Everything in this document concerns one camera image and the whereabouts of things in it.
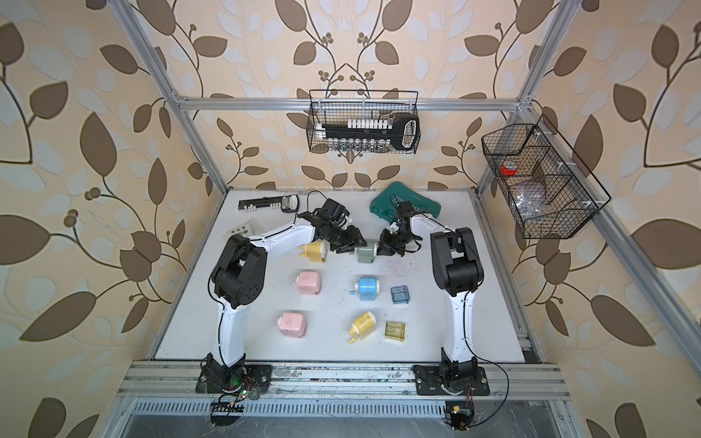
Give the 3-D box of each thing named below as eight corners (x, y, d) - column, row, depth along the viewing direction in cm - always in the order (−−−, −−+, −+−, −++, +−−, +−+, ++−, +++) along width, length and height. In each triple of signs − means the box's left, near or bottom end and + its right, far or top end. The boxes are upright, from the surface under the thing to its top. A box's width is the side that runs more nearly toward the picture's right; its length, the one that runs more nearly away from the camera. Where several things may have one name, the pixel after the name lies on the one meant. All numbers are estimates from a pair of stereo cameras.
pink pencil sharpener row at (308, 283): (297, 295, 92) (292, 286, 86) (299, 281, 96) (295, 271, 90) (320, 295, 92) (317, 286, 86) (321, 281, 96) (319, 271, 90)
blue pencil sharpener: (350, 300, 90) (350, 290, 84) (351, 287, 93) (350, 276, 87) (378, 300, 90) (379, 290, 84) (377, 287, 93) (379, 276, 87)
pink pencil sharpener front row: (280, 338, 83) (274, 331, 78) (283, 321, 87) (278, 312, 81) (305, 338, 83) (300, 331, 78) (307, 321, 87) (303, 312, 81)
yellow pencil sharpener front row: (353, 349, 82) (353, 341, 75) (344, 335, 84) (343, 327, 78) (377, 331, 85) (378, 322, 78) (368, 318, 87) (368, 308, 81)
